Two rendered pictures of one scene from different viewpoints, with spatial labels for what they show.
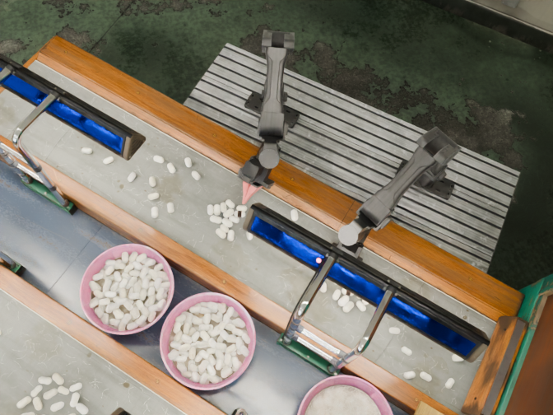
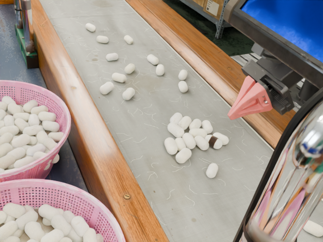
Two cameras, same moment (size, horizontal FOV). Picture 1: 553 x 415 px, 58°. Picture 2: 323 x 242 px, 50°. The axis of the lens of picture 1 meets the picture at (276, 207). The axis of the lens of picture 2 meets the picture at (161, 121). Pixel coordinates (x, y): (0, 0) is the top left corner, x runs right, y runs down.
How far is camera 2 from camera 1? 1.05 m
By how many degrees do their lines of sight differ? 35
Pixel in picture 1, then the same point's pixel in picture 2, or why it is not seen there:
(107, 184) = (83, 52)
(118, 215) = (65, 67)
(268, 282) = not seen: outside the picture
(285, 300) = not seen: outside the picture
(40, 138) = (62, 9)
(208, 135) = (222, 66)
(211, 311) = (70, 235)
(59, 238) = not seen: outside the picture
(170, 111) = (194, 38)
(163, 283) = (41, 152)
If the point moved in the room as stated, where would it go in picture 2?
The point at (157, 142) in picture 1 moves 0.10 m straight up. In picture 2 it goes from (162, 53) to (167, 18)
